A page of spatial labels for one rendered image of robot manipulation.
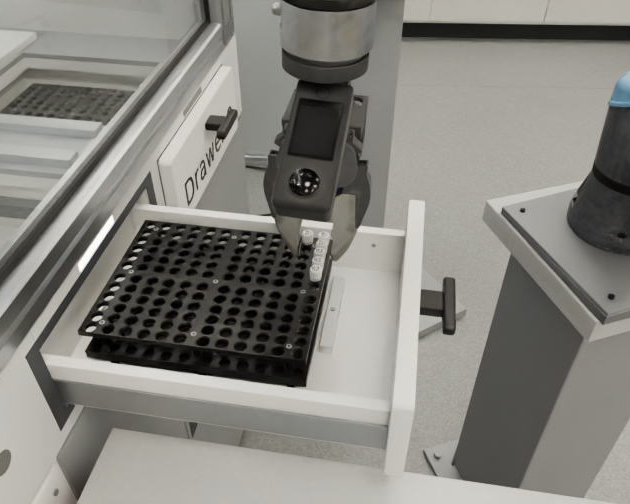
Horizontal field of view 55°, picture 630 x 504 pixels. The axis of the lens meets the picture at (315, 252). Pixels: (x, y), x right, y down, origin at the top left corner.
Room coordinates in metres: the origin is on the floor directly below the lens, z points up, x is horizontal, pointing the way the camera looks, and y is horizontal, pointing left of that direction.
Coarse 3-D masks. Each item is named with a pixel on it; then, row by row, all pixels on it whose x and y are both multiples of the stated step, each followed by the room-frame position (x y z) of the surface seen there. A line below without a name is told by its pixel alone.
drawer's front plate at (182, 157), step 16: (224, 80) 0.89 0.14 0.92; (208, 96) 0.82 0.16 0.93; (224, 96) 0.88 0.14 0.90; (192, 112) 0.78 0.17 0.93; (208, 112) 0.80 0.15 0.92; (224, 112) 0.87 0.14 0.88; (192, 128) 0.73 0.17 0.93; (176, 144) 0.69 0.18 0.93; (192, 144) 0.72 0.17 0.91; (208, 144) 0.78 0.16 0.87; (224, 144) 0.85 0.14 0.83; (160, 160) 0.65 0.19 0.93; (176, 160) 0.66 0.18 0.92; (192, 160) 0.72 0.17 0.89; (176, 176) 0.66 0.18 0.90; (192, 176) 0.71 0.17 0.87; (208, 176) 0.77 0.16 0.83; (176, 192) 0.65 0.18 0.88; (192, 192) 0.70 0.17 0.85; (192, 208) 0.69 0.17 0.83
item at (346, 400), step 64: (384, 256) 0.55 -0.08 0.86; (64, 320) 0.43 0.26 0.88; (384, 320) 0.47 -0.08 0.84; (64, 384) 0.35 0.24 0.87; (128, 384) 0.35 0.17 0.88; (192, 384) 0.34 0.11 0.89; (256, 384) 0.34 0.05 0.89; (320, 384) 0.38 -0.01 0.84; (384, 384) 0.38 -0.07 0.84; (384, 448) 0.30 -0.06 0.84
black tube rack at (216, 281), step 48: (144, 240) 0.54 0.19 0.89; (240, 240) 0.53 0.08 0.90; (144, 288) 0.45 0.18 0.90; (192, 288) 0.45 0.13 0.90; (240, 288) 0.45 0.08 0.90; (288, 288) 0.45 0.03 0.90; (96, 336) 0.39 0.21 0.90; (144, 336) 0.41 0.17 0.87; (192, 336) 0.39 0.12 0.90; (240, 336) 0.41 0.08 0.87; (288, 336) 0.39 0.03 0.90; (288, 384) 0.36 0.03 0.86
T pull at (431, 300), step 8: (448, 280) 0.45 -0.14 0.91; (448, 288) 0.44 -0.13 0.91; (424, 296) 0.43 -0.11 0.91; (432, 296) 0.43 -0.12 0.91; (440, 296) 0.43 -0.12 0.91; (448, 296) 0.43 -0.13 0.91; (424, 304) 0.42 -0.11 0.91; (432, 304) 0.42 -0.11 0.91; (440, 304) 0.42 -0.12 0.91; (448, 304) 0.42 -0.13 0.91; (424, 312) 0.41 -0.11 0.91; (432, 312) 0.41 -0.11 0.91; (440, 312) 0.41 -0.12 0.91; (448, 312) 0.41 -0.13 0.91; (448, 320) 0.40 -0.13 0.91; (448, 328) 0.39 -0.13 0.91
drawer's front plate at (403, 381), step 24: (408, 216) 0.54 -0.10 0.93; (408, 240) 0.50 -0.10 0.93; (408, 264) 0.46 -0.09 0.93; (408, 288) 0.42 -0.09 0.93; (408, 312) 0.39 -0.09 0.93; (408, 336) 0.36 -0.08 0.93; (408, 360) 0.33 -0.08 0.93; (408, 384) 0.31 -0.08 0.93; (408, 408) 0.29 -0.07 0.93; (408, 432) 0.29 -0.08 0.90
